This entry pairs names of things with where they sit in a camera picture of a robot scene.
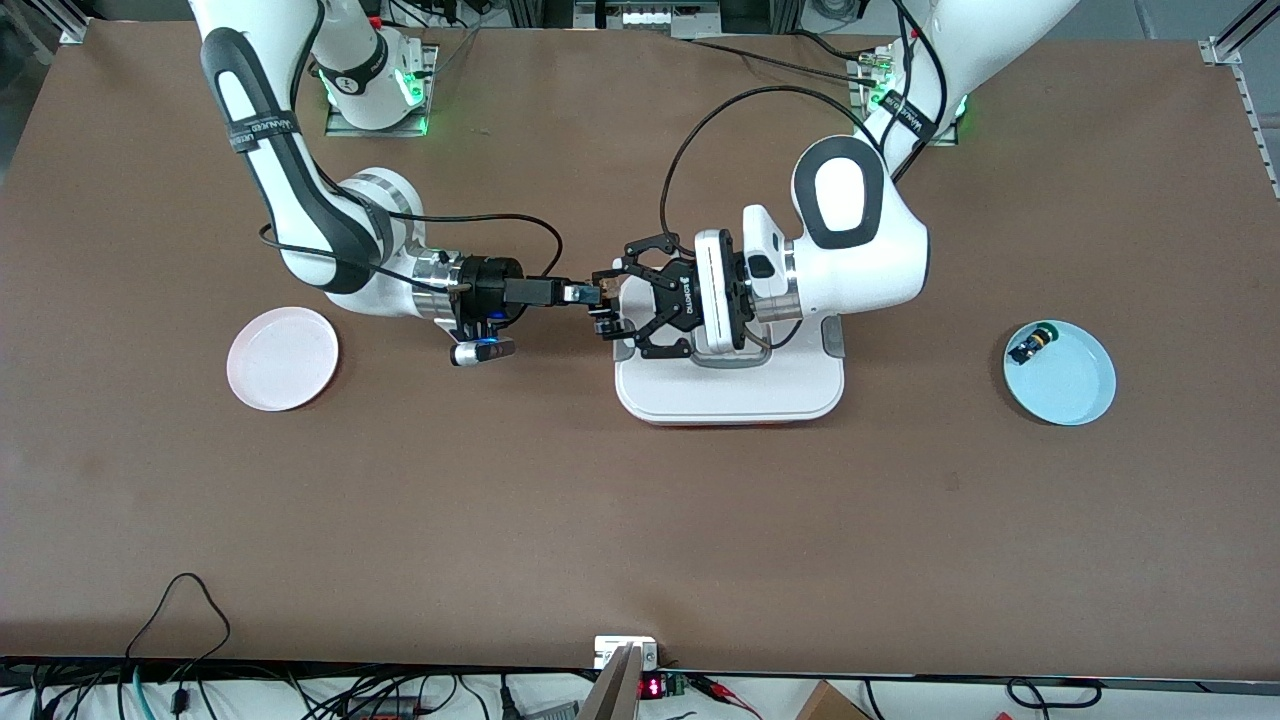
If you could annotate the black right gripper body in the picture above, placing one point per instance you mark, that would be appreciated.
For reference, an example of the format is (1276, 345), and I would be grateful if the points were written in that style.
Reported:
(493, 286)

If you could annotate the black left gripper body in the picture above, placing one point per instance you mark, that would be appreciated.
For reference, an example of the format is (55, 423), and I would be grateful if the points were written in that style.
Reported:
(684, 297)

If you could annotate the orange push button switch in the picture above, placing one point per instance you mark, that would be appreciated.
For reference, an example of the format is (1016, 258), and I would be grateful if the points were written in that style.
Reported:
(611, 290)

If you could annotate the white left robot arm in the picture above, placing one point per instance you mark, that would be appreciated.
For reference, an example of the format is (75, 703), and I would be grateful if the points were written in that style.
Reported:
(860, 260)

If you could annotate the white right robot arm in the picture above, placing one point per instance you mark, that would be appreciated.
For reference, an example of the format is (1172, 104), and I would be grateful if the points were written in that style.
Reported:
(300, 200)

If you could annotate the white lidded lunch box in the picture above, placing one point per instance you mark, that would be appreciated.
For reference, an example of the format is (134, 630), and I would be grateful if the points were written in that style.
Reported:
(730, 390)

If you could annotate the pink round plate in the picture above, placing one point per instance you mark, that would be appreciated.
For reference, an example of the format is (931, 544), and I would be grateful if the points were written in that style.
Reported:
(282, 358)

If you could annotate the grey power strip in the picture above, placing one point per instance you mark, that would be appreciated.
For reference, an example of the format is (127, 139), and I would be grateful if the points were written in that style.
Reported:
(650, 16)

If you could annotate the small white box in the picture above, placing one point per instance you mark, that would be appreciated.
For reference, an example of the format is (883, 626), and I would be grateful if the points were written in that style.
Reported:
(612, 648)

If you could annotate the red digit display module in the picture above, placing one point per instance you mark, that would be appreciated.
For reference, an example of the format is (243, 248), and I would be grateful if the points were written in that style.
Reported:
(651, 687)

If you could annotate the black blue small part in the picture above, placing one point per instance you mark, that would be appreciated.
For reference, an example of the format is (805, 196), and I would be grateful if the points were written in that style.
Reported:
(1035, 343)

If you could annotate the grey slanted bar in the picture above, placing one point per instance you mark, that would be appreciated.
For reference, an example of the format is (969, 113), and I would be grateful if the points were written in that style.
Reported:
(612, 690)

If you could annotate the red clip leads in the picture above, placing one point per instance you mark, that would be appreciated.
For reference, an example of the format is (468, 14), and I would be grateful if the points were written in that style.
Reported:
(725, 692)

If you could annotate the light blue round plate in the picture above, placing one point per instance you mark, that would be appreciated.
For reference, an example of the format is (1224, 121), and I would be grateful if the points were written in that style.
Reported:
(1070, 380)

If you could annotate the brown cardboard box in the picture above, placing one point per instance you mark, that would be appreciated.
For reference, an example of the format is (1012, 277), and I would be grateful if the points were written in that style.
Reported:
(830, 704)

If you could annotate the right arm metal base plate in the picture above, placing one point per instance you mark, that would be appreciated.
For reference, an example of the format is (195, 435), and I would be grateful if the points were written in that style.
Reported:
(335, 125)

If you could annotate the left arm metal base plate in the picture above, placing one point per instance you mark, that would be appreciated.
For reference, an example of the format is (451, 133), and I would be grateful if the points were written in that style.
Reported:
(858, 100)

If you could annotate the aluminium frame rail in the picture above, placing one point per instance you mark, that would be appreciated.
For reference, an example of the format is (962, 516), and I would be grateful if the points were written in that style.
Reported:
(1220, 50)

